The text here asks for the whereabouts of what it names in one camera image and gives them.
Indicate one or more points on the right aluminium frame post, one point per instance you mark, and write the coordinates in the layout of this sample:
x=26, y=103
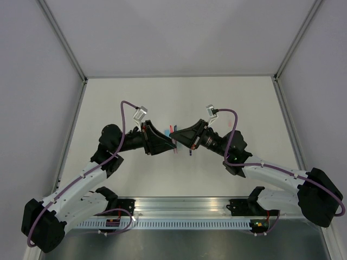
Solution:
x=298, y=37

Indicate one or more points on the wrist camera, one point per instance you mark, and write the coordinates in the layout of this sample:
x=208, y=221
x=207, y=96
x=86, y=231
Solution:
x=138, y=116
x=212, y=112

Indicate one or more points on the red highlighter marker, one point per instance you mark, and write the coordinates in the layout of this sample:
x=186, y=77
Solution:
x=173, y=141

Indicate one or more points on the white slotted cable duct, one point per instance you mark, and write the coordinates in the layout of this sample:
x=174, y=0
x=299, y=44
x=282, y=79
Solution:
x=166, y=224

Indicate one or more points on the aluminium frame post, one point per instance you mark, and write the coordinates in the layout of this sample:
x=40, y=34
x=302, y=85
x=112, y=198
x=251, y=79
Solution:
x=298, y=37
x=48, y=14

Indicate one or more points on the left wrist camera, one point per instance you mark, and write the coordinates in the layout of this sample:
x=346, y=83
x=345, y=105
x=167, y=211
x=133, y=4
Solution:
x=138, y=116

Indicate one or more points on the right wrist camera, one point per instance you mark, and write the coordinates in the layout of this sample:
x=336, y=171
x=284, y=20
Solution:
x=212, y=112

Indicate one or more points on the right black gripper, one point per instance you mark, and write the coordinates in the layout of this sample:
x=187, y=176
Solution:
x=192, y=136

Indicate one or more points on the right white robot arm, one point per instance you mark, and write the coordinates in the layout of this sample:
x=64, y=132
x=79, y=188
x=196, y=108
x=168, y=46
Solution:
x=312, y=193

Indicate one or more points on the left aluminium frame post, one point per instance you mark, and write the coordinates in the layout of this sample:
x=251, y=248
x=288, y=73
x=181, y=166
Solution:
x=48, y=14

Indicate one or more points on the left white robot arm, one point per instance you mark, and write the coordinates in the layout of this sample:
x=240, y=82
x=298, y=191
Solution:
x=46, y=222

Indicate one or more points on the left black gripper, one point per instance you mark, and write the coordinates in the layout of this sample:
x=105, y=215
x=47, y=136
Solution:
x=154, y=141

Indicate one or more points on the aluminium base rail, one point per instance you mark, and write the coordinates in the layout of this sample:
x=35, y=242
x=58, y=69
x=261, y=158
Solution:
x=181, y=207

